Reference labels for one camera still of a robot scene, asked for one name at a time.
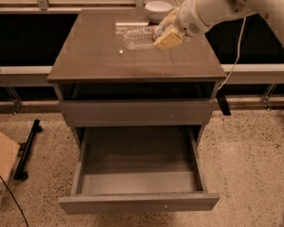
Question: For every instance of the clear plastic water bottle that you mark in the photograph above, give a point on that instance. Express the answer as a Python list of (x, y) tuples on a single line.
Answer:
[(141, 37)]

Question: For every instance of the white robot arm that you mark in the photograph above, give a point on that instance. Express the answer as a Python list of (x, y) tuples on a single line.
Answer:
[(213, 12)]

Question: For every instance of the grey drawer cabinet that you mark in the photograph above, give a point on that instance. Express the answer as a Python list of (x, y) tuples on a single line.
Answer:
[(95, 65)]

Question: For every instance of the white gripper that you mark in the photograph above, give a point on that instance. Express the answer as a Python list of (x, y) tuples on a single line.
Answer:
[(188, 19)]

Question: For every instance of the grey window rail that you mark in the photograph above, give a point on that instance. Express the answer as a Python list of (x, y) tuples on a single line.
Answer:
[(36, 76)]

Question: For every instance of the white ceramic bowl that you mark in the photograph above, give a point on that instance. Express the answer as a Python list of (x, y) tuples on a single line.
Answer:
[(157, 10)]

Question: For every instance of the closed grey top drawer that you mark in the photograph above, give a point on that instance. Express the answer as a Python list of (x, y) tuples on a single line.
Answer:
[(79, 113)]

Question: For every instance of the cardboard box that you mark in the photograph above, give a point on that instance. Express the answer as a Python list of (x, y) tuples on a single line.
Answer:
[(8, 155)]

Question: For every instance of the black table leg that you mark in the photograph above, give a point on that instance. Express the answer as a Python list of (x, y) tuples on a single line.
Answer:
[(224, 106)]

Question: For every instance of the open grey middle drawer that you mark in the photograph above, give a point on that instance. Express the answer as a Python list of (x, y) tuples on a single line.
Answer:
[(139, 169)]

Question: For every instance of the black metal stand foot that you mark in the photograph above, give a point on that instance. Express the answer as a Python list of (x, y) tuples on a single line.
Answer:
[(20, 173)]

